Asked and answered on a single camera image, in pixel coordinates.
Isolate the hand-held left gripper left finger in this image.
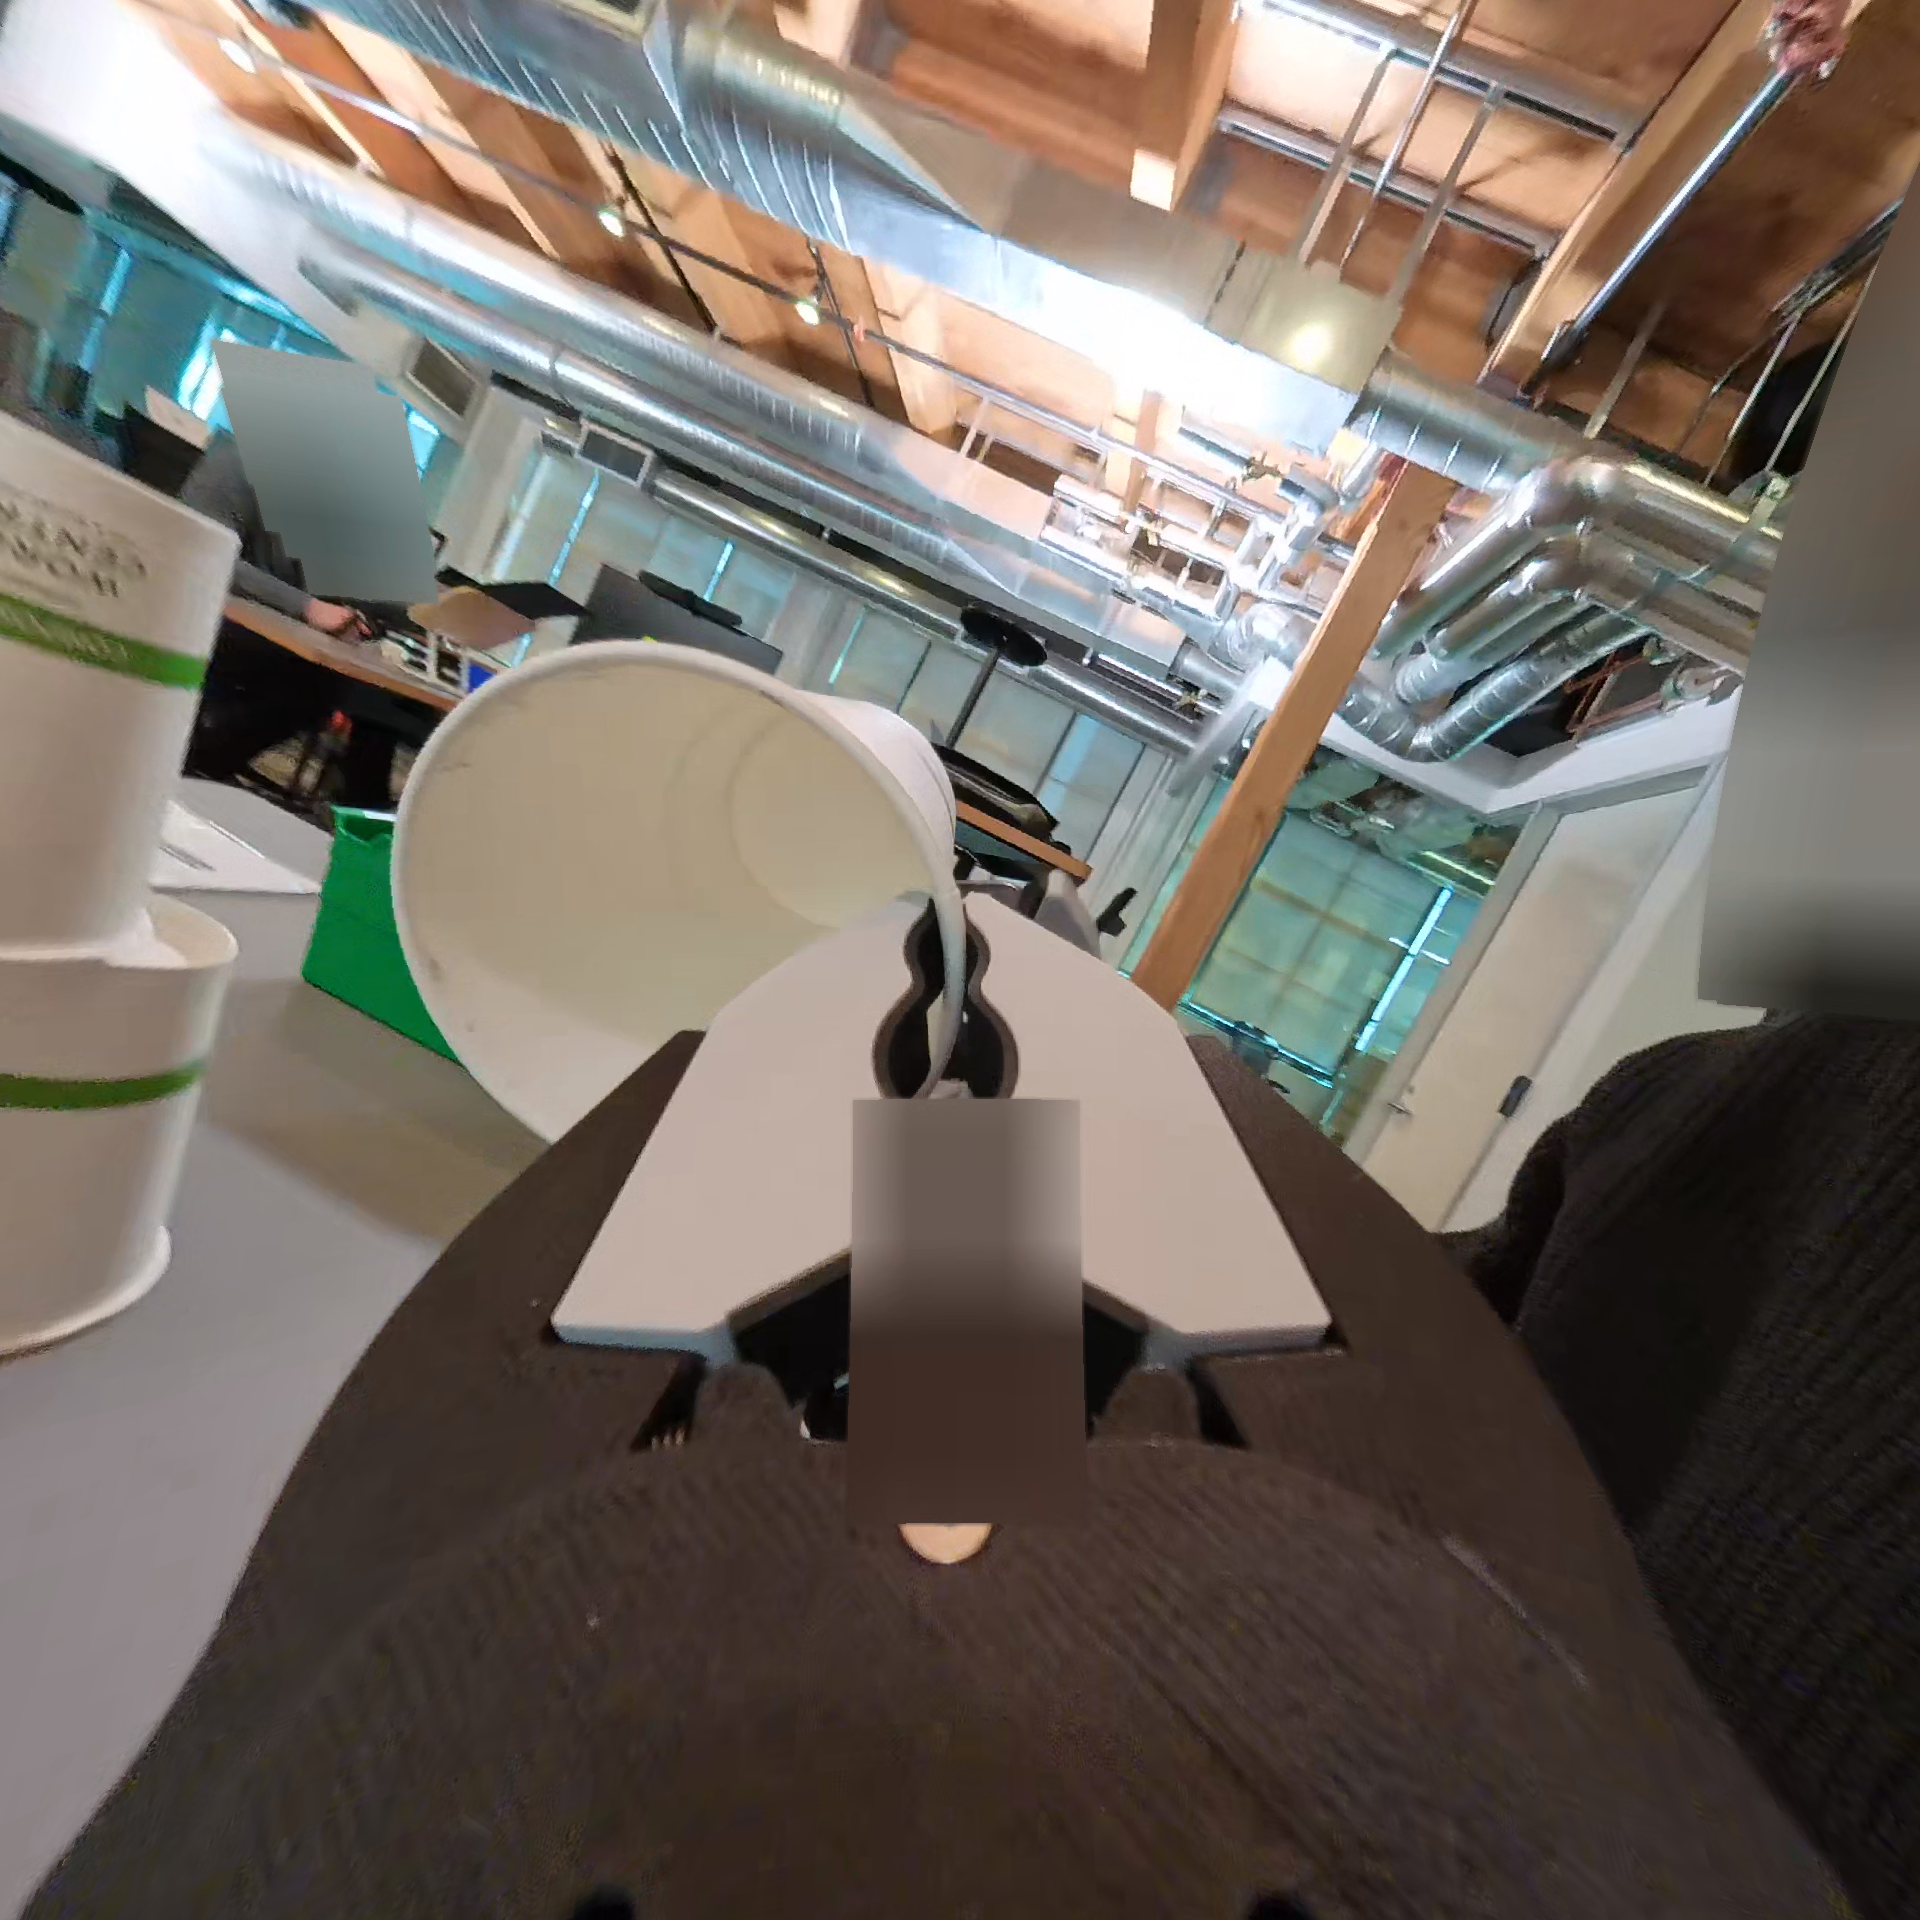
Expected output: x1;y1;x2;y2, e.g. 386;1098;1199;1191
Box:
549;896;939;1368

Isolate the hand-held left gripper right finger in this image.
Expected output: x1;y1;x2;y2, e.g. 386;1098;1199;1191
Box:
948;914;1339;1369

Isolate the white paper cup green band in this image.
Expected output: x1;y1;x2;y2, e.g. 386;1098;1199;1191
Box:
0;411;243;963
0;896;243;1361
391;642;973;1151

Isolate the grey desk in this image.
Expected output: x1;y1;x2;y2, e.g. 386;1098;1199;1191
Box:
0;778;549;1920

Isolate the white door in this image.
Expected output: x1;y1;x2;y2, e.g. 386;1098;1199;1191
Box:
1395;802;1667;1226

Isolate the green plastic bin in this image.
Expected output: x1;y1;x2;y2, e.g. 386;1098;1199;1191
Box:
300;807;472;1065

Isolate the person's black sweater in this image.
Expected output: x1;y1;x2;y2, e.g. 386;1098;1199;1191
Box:
1441;1013;1920;1920

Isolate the wood edged table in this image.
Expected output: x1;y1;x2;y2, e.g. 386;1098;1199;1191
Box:
225;593;466;713

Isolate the silver pipe bundle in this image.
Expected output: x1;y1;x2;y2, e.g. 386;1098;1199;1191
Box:
1352;359;1787;769

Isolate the wooden ceiling post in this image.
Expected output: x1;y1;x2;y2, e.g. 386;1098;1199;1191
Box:
1128;463;1460;1011

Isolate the spiral silver air duct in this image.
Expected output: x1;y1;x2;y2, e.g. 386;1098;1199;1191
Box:
300;257;1248;664

